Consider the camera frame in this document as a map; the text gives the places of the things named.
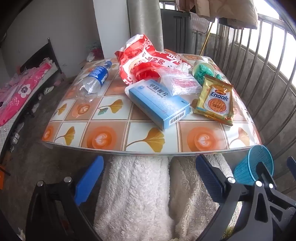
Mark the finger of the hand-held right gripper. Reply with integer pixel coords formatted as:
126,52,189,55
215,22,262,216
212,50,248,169
286,157,296,173
256,162,296,209

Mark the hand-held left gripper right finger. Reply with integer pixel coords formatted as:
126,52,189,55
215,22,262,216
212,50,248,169
196,154,279,241

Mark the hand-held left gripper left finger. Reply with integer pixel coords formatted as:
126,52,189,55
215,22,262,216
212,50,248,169
25,155,104,241

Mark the blue plastic waste basket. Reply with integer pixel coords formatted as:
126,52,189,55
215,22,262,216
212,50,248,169
233,145,274,186

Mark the yellow snack packet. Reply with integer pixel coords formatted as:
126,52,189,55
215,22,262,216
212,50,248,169
192,75,234,127

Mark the light blue medicine box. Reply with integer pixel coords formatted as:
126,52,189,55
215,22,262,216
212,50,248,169
125,79,191,131

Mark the clear packet with red print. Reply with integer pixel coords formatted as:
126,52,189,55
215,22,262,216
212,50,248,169
158,66,202,96

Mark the paper cup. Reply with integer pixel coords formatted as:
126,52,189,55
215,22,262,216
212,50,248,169
193,60,215,82

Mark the clear plastic bottle blue label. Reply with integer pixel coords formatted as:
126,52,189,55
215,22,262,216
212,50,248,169
73,61,114,103

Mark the red and white plastic bag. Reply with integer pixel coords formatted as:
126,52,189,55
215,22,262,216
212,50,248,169
114,34,193,87

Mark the tile patterned table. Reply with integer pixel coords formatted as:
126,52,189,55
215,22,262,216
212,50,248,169
42,53,263,156

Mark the pink floral packet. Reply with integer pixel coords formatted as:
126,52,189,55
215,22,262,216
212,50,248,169
0,62,52,127

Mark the red translucent plastic bag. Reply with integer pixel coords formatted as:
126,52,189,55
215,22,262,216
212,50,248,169
132,62,162,82

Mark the pile of clothes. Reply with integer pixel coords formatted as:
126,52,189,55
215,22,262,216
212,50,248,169
86,42,104,62

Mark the yellow broom stick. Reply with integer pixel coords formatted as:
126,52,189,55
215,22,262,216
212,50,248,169
200,23,212,54

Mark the metal balcony railing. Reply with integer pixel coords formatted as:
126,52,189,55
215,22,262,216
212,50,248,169
159,0,296,193

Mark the hanging checked cloth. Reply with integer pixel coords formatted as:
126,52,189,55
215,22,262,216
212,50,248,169
191,13,218,33

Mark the hanging beige clothing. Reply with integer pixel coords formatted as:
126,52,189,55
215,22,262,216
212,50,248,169
178,0,259,29

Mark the grey ribbed pillar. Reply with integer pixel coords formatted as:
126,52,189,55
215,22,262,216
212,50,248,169
127,0,163,50

